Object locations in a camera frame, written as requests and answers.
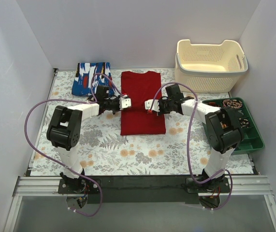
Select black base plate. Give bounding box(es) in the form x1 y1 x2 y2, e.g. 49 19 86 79
58 175 230 204

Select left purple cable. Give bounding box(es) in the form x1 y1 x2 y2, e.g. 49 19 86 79
24 72 127 217

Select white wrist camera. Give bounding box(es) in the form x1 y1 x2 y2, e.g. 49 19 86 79
119 97 132 111
145 99 160 113

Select blue patterned trousers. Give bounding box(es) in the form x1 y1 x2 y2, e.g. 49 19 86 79
72 62 115 97

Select purple cable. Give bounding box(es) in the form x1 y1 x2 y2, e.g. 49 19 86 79
24 72 127 217
151 82 232 211

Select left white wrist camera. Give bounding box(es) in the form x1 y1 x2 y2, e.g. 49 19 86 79
119 97 132 111

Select brown patterned rolled belt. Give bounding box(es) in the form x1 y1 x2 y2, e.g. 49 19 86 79
222 99 243 109

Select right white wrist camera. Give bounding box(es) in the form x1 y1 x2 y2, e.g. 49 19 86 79
145 99 160 113

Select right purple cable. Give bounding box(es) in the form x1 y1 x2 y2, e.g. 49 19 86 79
151 82 232 211

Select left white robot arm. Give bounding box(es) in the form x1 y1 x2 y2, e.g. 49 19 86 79
46 86 131 193

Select red garment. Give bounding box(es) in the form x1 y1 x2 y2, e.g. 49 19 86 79
120 71 166 135

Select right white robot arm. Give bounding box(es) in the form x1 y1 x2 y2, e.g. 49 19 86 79
145 82 244 192

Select cream plastic laundry basket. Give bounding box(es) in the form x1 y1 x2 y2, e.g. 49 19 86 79
174 39 248 93

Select aluminium rail frame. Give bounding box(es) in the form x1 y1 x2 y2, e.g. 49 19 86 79
14 175 273 196

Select black spotted rolled belt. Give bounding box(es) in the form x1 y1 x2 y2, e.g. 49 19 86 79
239 118 250 128

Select green compartment tray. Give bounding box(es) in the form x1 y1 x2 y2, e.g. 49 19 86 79
203 97 264 156

